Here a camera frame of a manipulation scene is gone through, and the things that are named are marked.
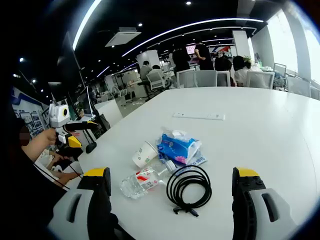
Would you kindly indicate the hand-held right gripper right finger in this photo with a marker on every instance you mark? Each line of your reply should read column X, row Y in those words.
column 270, row 215

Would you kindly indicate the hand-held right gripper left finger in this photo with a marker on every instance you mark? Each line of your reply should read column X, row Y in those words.
column 75, row 215

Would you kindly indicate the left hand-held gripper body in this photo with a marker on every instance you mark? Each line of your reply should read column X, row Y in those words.
column 58, row 116

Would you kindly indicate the white paper cup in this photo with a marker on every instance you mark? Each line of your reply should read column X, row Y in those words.
column 142, row 155

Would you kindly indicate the clear plastic water bottle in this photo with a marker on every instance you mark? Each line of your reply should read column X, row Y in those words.
column 142, row 181

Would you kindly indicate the blue white packet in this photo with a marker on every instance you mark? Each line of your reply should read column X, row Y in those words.
column 197, row 161

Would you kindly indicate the blue soft tissue pack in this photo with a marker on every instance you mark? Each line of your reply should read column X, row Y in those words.
column 175, row 147

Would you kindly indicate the person's left hand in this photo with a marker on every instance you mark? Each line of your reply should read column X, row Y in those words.
column 52, row 135

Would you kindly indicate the white table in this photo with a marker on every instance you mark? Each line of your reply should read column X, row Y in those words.
column 250, row 150

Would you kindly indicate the grey office chair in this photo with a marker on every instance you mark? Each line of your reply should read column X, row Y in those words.
column 223, row 78
column 185, row 78
column 260, row 80
column 280, row 70
column 298, row 86
column 206, row 78
column 157, row 83

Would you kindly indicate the ceiling air conditioner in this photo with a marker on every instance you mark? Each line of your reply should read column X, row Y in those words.
column 123, row 37

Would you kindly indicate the white inset power strip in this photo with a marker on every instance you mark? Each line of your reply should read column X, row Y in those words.
column 200, row 116

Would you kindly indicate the large window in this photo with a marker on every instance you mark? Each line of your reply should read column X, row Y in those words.
column 282, row 42
column 313, row 55

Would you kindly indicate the wall display board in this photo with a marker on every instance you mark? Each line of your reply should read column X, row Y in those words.
column 35, row 120

